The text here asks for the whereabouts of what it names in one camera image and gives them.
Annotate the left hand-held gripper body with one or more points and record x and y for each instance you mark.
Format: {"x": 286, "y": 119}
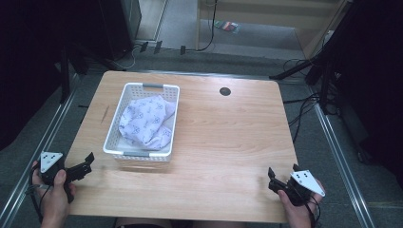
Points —
{"x": 50, "y": 162}

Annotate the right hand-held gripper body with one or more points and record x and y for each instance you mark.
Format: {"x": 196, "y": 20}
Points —
{"x": 304, "y": 186}

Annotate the white plastic basket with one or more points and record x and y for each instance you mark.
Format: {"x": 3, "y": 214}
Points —
{"x": 126, "y": 148}

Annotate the white printed cloth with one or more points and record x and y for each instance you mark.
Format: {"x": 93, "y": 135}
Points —
{"x": 144, "y": 122}

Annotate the person's right hand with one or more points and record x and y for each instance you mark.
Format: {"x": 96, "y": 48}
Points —
{"x": 297, "y": 212}

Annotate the person's left hand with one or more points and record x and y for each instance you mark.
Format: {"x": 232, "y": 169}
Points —
{"x": 57, "y": 196}

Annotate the black metal stand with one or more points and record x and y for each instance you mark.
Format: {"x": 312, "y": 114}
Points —
{"x": 65, "y": 79}

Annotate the dark curtain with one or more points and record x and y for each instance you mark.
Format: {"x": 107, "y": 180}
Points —
{"x": 380, "y": 79}
{"x": 25, "y": 63}

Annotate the black round table grommet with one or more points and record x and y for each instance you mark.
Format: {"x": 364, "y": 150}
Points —
{"x": 225, "y": 91}

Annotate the black tripod stand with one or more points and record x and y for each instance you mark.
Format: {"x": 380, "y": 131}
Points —
{"x": 326, "y": 63}

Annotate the black plug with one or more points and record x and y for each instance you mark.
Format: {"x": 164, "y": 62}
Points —
{"x": 143, "y": 46}
{"x": 157, "y": 47}
{"x": 182, "y": 49}

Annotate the black cabinet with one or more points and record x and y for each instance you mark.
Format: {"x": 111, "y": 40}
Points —
{"x": 120, "y": 25}

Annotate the light wooden shelf unit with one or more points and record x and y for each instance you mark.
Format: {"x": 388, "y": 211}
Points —
{"x": 272, "y": 12}

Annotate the colourful packet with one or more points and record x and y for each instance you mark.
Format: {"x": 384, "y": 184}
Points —
{"x": 226, "y": 26}

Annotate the metal floor rail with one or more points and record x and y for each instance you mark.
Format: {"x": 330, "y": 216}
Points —
{"x": 38, "y": 148}
{"x": 342, "y": 158}

